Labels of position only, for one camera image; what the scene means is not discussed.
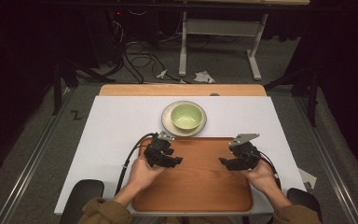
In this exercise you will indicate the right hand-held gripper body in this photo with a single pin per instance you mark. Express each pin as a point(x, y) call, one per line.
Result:
point(245, 150)

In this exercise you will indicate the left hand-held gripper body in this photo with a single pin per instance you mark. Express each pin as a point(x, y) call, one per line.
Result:
point(159, 149)

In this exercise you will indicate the cream plate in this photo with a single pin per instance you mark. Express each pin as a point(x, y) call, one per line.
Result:
point(167, 122)

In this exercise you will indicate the wooden tray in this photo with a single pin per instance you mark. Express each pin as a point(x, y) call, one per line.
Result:
point(199, 183)

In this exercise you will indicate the green bowl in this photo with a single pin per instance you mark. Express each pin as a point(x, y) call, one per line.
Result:
point(186, 116)

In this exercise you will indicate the person's left hand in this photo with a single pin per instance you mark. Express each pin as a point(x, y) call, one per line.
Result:
point(142, 174)

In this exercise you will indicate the person's right hand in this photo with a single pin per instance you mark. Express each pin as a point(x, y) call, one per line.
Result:
point(261, 177)

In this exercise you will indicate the white table mat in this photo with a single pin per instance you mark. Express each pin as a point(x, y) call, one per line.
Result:
point(112, 130)

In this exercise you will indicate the white paper sheet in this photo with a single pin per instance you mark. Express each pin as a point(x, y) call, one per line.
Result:
point(307, 179)

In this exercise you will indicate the small white paper scrap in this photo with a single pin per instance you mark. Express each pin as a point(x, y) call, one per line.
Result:
point(162, 74)

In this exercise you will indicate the crumpled white paper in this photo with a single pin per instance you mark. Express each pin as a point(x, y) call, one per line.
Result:
point(203, 77)

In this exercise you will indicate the black metal stand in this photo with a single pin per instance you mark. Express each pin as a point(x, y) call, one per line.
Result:
point(304, 84)
point(65, 77)

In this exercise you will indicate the white metal desk frame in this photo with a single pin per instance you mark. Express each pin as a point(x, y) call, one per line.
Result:
point(220, 37)

